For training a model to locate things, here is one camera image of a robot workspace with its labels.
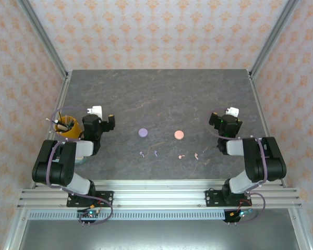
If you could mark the purple earbud charging case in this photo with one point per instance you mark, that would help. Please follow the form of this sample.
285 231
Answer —
143 132

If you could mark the pink earbud charging case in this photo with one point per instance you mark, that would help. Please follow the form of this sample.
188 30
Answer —
179 134

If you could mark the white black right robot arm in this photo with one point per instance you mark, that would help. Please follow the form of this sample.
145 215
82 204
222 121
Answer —
263 161

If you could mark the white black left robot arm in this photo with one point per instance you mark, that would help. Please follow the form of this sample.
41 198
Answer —
60 161

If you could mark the yellow pen cup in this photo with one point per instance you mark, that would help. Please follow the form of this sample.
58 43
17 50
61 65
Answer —
73 135

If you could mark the dark green marker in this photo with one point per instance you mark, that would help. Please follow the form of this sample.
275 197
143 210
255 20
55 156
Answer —
71 123

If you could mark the orange black pencil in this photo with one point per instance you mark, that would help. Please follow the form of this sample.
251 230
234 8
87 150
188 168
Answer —
61 117

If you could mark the teal beige stapler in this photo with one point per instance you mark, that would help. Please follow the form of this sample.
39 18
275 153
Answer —
81 160

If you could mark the black pen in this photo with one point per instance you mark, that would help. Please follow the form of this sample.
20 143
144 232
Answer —
52 120

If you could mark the grey metal sheet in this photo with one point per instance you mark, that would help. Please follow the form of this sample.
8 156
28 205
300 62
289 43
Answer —
156 237

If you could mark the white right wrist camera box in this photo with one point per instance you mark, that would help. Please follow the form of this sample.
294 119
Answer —
233 111

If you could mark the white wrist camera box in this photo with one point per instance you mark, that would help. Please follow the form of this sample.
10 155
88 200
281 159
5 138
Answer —
96 110
233 111

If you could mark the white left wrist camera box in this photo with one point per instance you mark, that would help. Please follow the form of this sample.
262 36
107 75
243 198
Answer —
96 110

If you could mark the aluminium right side rail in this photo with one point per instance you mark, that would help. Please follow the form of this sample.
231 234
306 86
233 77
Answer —
260 104

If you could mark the aluminium rail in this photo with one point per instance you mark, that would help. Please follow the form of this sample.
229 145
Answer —
41 162
260 104

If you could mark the aluminium left side rail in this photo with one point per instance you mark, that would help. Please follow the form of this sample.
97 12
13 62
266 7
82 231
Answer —
41 162

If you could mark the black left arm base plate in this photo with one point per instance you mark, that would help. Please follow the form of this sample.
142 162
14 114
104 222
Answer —
105 199

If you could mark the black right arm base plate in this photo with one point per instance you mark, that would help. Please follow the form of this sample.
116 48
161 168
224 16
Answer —
212 199

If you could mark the aluminium mounting rail beam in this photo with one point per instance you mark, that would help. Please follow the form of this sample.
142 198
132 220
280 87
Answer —
159 195

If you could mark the aluminium right corner post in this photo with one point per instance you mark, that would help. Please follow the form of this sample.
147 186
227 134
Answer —
273 36

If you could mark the aluminium corner post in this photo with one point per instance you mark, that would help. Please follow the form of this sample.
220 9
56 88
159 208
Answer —
273 36
43 36

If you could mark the aluminium left corner post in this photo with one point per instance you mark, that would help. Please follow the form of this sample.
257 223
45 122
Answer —
43 36

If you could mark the aluminium right frame leg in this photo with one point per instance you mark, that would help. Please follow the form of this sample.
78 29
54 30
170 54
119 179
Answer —
300 229

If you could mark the aluminium frame leg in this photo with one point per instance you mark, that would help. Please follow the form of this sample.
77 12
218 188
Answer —
14 229
300 229

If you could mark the aluminium left frame leg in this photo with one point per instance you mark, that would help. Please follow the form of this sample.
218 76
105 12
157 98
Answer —
14 229

